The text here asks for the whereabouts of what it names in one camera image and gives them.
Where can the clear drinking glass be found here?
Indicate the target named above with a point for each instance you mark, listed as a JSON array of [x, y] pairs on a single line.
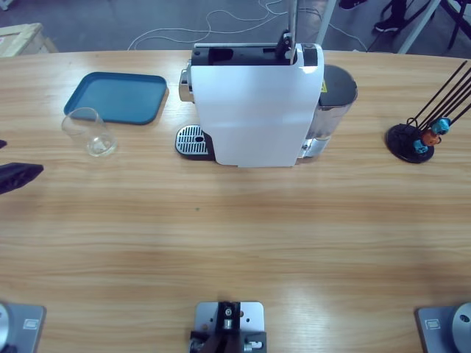
[[99, 145]]

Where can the silver coffee machine lever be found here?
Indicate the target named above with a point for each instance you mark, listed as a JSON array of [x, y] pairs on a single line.
[[292, 22]]

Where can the white capsule coffee machine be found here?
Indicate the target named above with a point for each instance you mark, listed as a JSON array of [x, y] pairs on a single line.
[[254, 117]]

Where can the blue coffee capsule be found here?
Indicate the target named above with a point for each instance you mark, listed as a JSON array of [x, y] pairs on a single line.
[[441, 125], [418, 146]]

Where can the orange coffee capsule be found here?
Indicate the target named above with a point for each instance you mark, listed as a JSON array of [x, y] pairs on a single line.
[[430, 137]]

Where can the wooden crate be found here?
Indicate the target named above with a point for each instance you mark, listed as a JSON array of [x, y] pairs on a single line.
[[22, 40]]

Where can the blue plastic tray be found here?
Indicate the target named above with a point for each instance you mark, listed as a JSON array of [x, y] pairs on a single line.
[[121, 95]]

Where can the silver drip tray grate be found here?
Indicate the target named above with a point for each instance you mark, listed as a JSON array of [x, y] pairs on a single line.
[[187, 141]]

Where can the clear water tank black lid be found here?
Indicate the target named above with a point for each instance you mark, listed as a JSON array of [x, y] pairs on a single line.
[[336, 88]]

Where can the black sneaker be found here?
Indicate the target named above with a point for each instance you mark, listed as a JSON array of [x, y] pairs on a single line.
[[351, 3], [386, 25]]

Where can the black capsule holder with rods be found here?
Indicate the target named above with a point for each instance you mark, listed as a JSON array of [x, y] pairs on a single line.
[[397, 138]]

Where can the dark trouser leg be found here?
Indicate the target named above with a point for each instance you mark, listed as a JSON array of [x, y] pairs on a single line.
[[399, 9]]

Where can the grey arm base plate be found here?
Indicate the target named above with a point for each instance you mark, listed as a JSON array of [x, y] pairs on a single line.
[[441, 327], [25, 327]]

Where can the centre metal mount bracket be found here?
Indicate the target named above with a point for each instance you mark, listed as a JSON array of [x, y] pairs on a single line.
[[228, 320]]

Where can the white metal post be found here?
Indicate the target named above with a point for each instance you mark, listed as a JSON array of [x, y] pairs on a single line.
[[325, 22], [417, 27]]

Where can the black metal chair frame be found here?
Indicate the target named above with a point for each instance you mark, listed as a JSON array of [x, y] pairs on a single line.
[[456, 29]]

